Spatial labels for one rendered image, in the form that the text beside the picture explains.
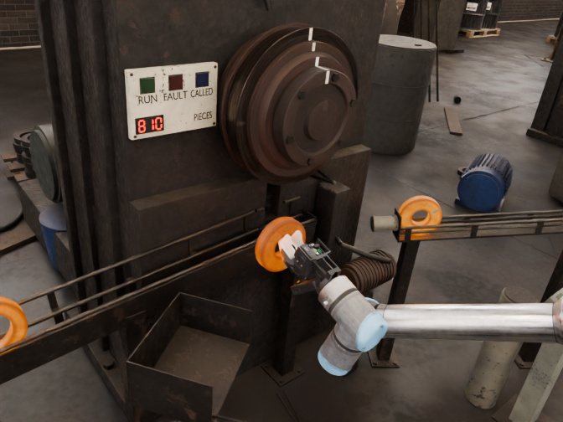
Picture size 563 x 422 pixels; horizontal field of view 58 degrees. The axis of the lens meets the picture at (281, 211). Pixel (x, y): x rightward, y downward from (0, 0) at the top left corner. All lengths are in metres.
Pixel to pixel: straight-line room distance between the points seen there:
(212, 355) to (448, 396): 1.18
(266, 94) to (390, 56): 2.85
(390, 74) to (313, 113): 2.80
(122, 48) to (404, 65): 3.09
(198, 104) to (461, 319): 0.88
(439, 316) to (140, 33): 1.00
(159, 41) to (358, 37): 0.74
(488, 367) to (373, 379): 0.45
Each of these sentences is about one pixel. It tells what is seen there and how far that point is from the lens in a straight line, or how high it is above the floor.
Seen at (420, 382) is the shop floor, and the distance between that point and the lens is 2.27.
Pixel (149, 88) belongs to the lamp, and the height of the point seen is 1.19.
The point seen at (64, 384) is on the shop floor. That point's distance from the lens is 2.19.
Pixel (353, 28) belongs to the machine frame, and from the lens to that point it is 1.80.
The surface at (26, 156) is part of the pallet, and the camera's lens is 3.37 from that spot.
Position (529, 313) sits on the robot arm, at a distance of 1.25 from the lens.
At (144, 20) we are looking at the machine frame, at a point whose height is 1.35.
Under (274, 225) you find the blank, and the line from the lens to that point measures 1.32.
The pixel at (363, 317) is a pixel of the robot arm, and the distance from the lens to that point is 1.20.
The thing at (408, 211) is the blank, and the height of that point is 0.73.
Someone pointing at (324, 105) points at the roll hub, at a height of 1.16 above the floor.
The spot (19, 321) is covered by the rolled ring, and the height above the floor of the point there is 0.70.
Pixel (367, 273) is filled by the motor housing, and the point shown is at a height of 0.51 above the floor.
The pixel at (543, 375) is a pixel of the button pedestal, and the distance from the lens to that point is 2.09.
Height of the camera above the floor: 1.57
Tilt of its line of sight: 29 degrees down
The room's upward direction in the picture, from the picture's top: 6 degrees clockwise
